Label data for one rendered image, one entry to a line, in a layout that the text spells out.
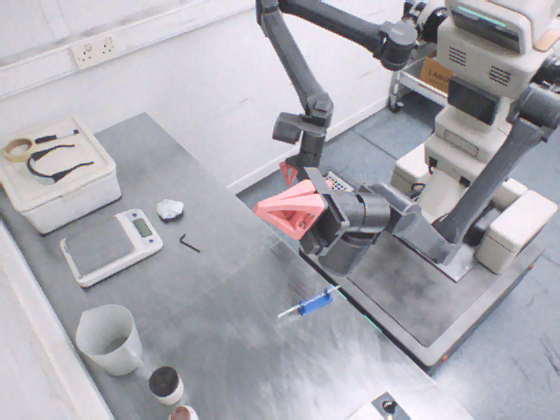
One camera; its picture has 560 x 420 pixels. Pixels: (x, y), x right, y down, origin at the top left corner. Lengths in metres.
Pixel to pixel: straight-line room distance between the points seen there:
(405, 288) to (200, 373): 0.91
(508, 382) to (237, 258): 1.31
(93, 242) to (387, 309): 1.04
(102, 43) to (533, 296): 2.13
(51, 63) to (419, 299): 1.52
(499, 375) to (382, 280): 0.67
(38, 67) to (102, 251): 0.63
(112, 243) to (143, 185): 0.29
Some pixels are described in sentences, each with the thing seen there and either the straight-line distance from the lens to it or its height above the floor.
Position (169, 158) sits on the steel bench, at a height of 0.75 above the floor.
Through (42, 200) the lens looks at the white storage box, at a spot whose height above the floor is 0.89.
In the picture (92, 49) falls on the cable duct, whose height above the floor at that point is 1.09.
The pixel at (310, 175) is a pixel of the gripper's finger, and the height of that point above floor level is 1.44.
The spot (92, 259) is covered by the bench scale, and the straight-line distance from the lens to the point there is 1.38.
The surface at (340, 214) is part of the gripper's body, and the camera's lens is 0.54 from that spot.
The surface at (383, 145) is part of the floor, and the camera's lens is 2.91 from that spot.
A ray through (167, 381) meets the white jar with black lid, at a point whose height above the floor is 0.82.
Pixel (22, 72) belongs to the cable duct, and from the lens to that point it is 1.64.
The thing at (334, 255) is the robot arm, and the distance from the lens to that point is 0.64.
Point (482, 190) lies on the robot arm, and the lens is 1.09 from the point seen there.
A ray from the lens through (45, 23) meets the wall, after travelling 1.66.
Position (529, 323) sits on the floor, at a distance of 2.34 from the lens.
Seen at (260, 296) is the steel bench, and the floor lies 0.75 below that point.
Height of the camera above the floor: 1.83
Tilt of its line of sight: 49 degrees down
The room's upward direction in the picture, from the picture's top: straight up
